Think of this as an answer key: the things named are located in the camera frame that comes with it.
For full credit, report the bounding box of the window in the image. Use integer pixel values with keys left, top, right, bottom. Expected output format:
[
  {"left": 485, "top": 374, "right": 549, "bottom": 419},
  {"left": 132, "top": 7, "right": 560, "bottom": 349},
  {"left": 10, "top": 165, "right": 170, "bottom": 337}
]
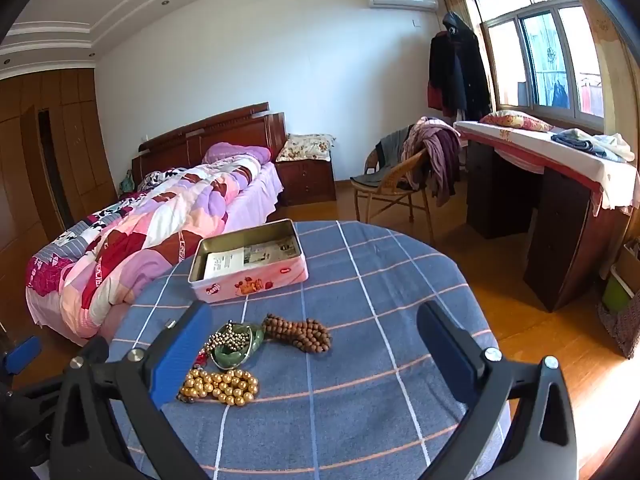
[{"left": 472, "top": 0, "right": 608, "bottom": 121}]

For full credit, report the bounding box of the patchwork quilt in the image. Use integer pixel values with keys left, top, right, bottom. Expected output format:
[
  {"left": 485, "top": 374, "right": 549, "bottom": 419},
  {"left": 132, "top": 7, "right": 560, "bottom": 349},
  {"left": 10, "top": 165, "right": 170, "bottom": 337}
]
[{"left": 25, "top": 157, "right": 263, "bottom": 338}]

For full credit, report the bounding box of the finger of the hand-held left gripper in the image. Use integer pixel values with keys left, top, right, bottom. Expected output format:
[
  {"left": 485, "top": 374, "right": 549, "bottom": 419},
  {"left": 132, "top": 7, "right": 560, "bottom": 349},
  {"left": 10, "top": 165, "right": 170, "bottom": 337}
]
[
  {"left": 3, "top": 336, "right": 42, "bottom": 377},
  {"left": 80, "top": 336, "right": 110, "bottom": 367}
]

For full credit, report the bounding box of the wicker chair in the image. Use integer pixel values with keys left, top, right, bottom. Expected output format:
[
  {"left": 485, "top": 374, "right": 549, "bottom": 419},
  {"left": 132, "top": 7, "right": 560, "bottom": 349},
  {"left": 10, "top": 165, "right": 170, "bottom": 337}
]
[{"left": 350, "top": 147, "right": 436, "bottom": 246}]

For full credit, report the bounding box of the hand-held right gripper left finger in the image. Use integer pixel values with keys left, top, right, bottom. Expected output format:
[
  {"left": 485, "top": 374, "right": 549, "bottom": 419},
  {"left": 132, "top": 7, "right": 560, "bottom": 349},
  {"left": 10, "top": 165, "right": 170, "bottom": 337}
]
[{"left": 50, "top": 301, "right": 222, "bottom": 480}]

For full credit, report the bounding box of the green jade bangle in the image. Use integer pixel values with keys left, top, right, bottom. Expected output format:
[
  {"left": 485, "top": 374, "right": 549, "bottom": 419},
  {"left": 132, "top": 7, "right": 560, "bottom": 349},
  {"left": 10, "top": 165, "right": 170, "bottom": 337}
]
[{"left": 210, "top": 324, "right": 266, "bottom": 371}]

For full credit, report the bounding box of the purple garment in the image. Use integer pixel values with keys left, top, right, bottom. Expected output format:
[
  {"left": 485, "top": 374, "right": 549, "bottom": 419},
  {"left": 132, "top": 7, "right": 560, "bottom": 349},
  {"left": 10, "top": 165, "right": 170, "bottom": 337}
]
[{"left": 402, "top": 116, "right": 463, "bottom": 208}]

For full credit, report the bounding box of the pink tin box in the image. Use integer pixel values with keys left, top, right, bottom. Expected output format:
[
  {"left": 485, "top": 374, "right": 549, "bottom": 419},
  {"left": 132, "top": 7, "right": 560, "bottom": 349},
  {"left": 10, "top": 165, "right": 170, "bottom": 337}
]
[{"left": 187, "top": 218, "right": 309, "bottom": 304}]

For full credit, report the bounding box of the purple pillow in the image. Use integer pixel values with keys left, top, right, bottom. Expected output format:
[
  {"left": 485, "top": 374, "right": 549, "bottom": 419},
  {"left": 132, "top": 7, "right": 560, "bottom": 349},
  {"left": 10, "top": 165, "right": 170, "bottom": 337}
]
[{"left": 202, "top": 142, "right": 272, "bottom": 165}]

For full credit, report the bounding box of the white desk cloth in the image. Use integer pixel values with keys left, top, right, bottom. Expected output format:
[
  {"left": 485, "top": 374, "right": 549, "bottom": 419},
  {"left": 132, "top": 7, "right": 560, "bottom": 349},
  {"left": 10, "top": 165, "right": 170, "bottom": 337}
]
[{"left": 454, "top": 120, "right": 640, "bottom": 216}]

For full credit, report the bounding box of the silver bead bracelet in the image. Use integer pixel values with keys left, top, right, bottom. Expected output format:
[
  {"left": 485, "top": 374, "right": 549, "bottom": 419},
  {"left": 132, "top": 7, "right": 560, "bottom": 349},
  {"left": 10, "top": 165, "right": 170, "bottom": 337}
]
[{"left": 206, "top": 321, "right": 252, "bottom": 356}]

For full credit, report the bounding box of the blue plaid tablecloth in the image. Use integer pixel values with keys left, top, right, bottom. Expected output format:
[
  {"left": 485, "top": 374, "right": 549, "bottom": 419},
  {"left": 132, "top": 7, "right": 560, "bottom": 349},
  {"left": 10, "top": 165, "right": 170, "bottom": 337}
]
[{"left": 107, "top": 220, "right": 513, "bottom": 480}]

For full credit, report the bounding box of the wooden bed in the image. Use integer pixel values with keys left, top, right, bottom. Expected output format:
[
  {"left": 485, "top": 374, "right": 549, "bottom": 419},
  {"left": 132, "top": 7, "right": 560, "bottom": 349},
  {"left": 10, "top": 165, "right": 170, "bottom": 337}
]
[{"left": 25, "top": 102, "right": 288, "bottom": 346}]

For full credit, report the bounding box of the red floral cushion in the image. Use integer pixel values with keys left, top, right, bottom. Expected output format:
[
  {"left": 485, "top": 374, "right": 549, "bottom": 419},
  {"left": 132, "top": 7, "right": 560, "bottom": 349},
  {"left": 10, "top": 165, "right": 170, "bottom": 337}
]
[{"left": 480, "top": 109, "right": 555, "bottom": 133}]

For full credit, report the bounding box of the dark wooden desk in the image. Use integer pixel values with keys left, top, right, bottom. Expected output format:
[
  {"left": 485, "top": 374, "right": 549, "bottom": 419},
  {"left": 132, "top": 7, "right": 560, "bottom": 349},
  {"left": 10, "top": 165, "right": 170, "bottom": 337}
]
[{"left": 452, "top": 120, "right": 640, "bottom": 313}]

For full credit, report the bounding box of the pile of folded clothes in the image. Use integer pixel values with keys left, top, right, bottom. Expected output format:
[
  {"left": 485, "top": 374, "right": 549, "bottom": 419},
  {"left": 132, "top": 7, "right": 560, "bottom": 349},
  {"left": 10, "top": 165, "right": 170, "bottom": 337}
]
[{"left": 551, "top": 128, "right": 636, "bottom": 163}]

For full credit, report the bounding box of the brown wooden bead necklace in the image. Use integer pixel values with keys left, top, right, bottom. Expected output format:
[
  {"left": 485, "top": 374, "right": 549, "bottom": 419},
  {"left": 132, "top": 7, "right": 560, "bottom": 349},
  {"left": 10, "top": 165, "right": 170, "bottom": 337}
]
[{"left": 262, "top": 313, "right": 333, "bottom": 354}]

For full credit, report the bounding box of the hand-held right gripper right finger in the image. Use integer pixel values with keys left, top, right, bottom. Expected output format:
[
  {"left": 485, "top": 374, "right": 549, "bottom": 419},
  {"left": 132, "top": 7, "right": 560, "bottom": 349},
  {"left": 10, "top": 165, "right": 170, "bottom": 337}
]
[{"left": 416, "top": 301, "right": 581, "bottom": 480}]

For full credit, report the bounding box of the wooden wardrobe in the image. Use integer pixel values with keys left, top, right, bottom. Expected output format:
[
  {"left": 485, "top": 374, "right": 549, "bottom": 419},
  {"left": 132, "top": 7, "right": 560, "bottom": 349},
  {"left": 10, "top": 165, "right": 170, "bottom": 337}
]
[{"left": 0, "top": 67, "right": 123, "bottom": 281}]

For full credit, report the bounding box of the hanging black coat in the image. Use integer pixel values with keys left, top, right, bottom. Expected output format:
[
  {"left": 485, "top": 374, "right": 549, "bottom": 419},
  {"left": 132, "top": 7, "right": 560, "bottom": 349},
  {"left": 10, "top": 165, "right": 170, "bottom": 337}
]
[{"left": 427, "top": 10, "right": 493, "bottom": 121}]

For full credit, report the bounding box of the wooden nightstand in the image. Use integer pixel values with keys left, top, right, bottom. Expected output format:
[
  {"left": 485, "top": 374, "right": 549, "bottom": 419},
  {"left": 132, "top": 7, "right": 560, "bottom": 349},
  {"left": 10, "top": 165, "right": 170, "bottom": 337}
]
[{"left": 275, "top": 157, "right": 337, "bottom": 207}]

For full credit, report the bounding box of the green bin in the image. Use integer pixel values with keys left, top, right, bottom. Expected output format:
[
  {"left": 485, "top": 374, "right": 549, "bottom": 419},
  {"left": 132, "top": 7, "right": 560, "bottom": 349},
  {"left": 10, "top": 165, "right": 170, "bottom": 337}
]
[{"left": 602, "top": 270, "right": 636, "bottom": 313}]

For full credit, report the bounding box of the brown woven basket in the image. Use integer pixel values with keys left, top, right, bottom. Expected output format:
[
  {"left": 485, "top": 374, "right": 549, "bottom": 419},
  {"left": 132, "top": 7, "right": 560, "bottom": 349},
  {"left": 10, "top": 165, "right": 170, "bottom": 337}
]
[{"left": 597, "top": 290, "right": 640, "bottom": 361}]

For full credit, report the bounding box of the floral pillow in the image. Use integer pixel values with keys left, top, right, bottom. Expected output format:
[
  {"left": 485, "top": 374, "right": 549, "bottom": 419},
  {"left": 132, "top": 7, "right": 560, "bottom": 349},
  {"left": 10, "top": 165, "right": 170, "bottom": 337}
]
[{"left": 276, "top": 133, "right": 335, "bottom": 163}]

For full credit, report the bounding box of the grey garment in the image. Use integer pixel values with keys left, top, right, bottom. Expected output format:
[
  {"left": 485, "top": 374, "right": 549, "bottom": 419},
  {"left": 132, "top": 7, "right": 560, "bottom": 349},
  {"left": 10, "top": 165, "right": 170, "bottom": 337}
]
[{"left": 350, "top": 127, "right": 416, "bottom": 188}]

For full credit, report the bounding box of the gold bead necklace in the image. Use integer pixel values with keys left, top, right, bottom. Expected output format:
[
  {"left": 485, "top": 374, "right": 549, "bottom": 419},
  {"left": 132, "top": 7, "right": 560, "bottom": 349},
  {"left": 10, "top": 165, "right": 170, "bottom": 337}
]
[{"left": 176, "top": 367, "right": 260, "bottom": 407}]

